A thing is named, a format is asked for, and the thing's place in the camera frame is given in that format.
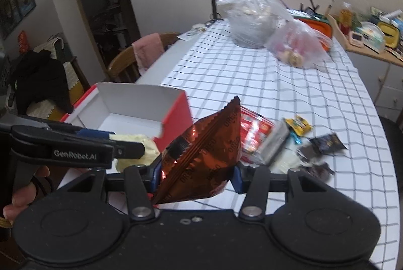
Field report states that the small clear bag of papers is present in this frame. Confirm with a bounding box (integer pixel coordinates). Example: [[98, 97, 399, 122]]
[[185, 22, 210, 41]]

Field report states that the silver snack packet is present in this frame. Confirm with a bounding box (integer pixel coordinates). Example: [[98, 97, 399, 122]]
[[257, 121, 291, 166]]

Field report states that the black jacket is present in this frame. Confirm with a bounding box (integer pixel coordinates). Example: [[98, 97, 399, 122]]
[[10, 50, 75, 115]]

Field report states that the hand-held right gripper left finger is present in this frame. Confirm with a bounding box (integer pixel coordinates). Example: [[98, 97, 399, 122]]
[[65, 157, 164, 222]]

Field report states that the clear bag with grey bowl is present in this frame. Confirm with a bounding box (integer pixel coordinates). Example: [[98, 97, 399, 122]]
[[217, 0, 294, 49]]

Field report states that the red packet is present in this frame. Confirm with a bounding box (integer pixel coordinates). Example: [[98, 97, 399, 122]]
[[17, 31, 29, 55]]

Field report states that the pale yellow snack packet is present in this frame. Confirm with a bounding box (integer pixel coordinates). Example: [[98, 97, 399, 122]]
[[110, 133, 162, 173]]

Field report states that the clear bag with pink snacks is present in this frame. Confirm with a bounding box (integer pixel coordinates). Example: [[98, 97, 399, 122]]
[[265, 17, 333, 70]]

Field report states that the tissue box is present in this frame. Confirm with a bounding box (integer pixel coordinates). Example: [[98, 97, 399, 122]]
[[358, 20, 387, 54]]

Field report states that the wooden chair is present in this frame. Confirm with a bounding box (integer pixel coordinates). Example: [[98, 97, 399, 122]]
[[106, 32, 182, 83]]

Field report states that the red and white cardboard box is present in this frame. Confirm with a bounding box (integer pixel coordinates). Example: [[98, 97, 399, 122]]
[[59, 82, 194, 153]]

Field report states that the red snack pack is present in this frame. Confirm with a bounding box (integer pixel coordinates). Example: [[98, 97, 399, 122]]
[[239, 105, 275, 164]]

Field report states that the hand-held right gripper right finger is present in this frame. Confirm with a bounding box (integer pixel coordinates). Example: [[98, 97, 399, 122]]
[[233, 162, 335, 222]]

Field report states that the grey cabinet with wooden top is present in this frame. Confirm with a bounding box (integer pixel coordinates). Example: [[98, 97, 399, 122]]
[[327, 13, 403, 120]]

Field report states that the orange drink bottle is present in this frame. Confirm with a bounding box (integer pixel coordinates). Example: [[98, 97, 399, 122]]
[[338, 2, 354, 35]]

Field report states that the dark snack packet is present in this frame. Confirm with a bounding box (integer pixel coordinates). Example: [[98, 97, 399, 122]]
[[306, 132, 348, 158], [297, 145, 336, 180]]

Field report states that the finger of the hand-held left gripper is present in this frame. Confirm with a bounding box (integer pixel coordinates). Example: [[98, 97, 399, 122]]
[[111, 143, 146, 160], [18, 115, 116, 142]]

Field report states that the yellow and black snack packet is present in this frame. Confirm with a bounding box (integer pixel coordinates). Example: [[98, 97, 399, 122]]
[[284, 115, 313, 136]]

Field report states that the person's left hand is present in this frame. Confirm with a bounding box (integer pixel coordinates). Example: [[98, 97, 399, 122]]
[[3, 165, 51, 220]]

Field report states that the yellow holder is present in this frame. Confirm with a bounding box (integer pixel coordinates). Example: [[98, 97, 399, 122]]
[[376, 20, 402, 49]]

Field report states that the black paint brush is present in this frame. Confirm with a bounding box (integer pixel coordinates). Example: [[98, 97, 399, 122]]
[[299, 0, 319, 15]]

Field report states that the orange pouch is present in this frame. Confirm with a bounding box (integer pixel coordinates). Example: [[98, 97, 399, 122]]
[[290, 12, 335, 52]]

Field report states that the pink towel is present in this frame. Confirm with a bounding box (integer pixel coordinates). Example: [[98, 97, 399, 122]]
[[131, 33, 165, 74]]

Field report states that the white kitchen timer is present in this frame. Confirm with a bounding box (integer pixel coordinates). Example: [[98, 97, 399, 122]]
[[347, 30, 366, 46]]

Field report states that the chair with black clothing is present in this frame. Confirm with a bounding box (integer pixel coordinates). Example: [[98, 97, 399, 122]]
[[28, 33, 92, 122]]

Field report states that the white checked tablecloth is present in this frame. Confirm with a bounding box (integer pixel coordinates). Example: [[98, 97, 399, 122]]
[[59, 19, 400, 270]]

